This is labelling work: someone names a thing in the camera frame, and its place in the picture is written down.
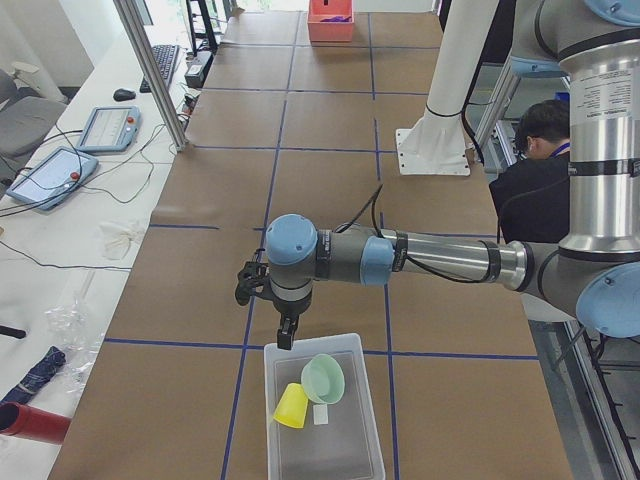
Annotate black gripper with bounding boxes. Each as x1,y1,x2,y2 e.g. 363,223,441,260
273,294,312,349

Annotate green plastic bowl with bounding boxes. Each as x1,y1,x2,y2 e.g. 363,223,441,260
301,354,345,405

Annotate yellow plastic cup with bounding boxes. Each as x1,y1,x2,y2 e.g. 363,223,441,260
273,383,308,429

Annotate purple cloth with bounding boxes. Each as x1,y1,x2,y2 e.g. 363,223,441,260
319,15,353,23

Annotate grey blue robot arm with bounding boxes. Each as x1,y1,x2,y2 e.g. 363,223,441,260
265,1,639,350

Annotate white label in box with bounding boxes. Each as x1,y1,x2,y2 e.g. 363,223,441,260
312,404,329,426

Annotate clear plastic storage box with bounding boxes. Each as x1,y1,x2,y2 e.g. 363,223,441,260
264,333,385,479

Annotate black small box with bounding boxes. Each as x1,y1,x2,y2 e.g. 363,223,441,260
184,51,213,89

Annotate white crumpled cloth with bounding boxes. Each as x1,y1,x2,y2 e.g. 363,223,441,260
99,220,146,260

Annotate clear crumpled plastic bag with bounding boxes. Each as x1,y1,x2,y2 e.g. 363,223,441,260
45,297,105,398

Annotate dark blue folded umbrella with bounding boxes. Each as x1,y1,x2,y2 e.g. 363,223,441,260
1,346,66,404

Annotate white chair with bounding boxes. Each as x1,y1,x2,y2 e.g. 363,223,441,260
520,293,576,323

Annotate far blue teach pendant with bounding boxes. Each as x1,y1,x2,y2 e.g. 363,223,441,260
76,106,141,154

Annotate blue teach pendant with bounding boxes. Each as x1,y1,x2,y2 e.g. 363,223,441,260
6,146,99,211
76,106,141,154

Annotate person in black shirt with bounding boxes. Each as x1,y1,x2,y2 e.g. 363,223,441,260
489,100,571,244

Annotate near blue teach pendant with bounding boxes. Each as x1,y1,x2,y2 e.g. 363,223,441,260
6,146,99,211

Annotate red cylinder tube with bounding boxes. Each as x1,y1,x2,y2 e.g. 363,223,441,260
1,402,71,445

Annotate black computer mouse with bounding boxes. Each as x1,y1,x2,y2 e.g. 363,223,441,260
113,88,136,102

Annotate black keyboard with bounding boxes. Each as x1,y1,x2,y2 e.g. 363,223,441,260
152,44,181,88

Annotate pink plastic bin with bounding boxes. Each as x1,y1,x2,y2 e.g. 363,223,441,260
307,0,355,43

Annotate grey office chair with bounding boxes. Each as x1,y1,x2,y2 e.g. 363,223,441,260
1,70,66,194

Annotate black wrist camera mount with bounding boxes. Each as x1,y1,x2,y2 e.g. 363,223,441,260
234,248,273,306

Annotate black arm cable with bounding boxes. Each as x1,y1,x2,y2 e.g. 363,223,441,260
333,182,501,284

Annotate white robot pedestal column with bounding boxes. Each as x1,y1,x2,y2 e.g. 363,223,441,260
396,0,499,176

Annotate aluminium frame post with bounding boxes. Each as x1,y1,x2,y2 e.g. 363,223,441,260
113,0,188,152

